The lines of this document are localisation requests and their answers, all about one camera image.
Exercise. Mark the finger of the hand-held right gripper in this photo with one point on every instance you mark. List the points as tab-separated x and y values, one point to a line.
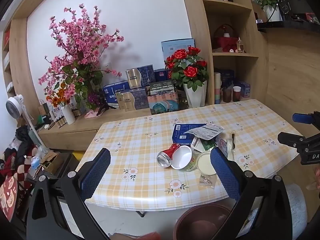
301	118
290	138

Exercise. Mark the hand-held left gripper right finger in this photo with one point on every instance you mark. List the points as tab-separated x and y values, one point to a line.
225	175

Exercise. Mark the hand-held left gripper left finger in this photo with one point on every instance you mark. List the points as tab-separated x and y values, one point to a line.
96	172

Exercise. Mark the white printed pouch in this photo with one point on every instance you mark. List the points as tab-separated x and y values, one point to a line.
205	131

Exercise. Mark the brown plastic bin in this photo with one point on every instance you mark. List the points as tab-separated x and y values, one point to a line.
200	225

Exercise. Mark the blue coffee box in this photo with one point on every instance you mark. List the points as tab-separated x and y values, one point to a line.
180	135

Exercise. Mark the crushed red can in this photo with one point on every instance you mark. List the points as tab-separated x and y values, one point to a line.
165	156

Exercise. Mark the small clear bag of screws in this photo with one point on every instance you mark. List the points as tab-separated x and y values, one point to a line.
207	180

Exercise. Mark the round white lid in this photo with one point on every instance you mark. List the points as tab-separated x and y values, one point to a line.
205	163

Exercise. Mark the clear plastic bag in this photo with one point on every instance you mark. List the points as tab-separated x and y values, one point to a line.
226	143

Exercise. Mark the dark thin stick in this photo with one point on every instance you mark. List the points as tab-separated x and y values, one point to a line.
233	140

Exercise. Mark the white paper cup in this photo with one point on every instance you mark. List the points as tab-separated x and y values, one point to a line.
181	156

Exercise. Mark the open cardboard box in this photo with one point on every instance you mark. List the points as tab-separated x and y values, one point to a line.
50	161

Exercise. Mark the pink cloth item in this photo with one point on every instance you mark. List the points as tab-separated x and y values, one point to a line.
91	114

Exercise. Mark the row of small brown bottles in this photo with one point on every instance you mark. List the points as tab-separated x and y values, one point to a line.
60	123

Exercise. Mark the small blue patterned box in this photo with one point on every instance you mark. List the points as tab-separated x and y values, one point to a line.
245	89

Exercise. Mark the black mini tripod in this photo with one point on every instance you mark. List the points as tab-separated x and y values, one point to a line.
102	108

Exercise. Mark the red jar with white lid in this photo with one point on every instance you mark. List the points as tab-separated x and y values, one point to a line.
236	95

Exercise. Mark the purple flower bunch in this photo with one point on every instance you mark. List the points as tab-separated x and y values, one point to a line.
93	98

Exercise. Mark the brown glass jar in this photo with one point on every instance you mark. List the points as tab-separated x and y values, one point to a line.
226	95

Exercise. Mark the gold and blue gift box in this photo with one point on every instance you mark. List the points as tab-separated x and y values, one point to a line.
143	76
135	100

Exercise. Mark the pile of dark clothes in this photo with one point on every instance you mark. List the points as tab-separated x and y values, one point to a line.
22	135

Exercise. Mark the faceted white vase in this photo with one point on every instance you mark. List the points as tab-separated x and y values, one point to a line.
196	96

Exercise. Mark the orange flower bunch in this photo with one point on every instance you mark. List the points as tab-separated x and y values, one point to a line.
58	96

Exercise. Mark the stack of pastel cups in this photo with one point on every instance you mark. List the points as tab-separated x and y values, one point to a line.
217	90

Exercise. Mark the red patterned cushion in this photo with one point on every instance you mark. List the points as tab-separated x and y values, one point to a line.
7	197

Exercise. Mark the black counter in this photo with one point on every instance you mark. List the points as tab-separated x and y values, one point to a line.
287	25

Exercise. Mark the glass perfume bottle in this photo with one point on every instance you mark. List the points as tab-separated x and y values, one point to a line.
240	46

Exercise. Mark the white desk fan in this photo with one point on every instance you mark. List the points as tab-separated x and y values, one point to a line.
13	106

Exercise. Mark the red gift basket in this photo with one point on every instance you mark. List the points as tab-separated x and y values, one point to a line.
225	42

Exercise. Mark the dark green box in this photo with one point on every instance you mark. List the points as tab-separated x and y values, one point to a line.
162	87

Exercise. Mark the white flower pot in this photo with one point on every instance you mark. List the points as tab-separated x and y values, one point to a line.
272	13

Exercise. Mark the red rose bouquet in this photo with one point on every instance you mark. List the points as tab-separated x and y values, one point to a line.
191	71

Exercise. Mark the black device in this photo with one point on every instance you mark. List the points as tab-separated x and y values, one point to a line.
295	2

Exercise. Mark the small dark blue box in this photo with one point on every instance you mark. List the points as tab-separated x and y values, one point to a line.
160	75

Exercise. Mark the wooden shelf unit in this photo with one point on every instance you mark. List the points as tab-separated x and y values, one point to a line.
225	10

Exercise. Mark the pink blossom arrangement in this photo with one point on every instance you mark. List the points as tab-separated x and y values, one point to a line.
80	37

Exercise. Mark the large light blue box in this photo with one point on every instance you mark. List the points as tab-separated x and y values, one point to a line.
172	46

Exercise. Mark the black metal table frame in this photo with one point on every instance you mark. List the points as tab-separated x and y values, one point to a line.
140	214

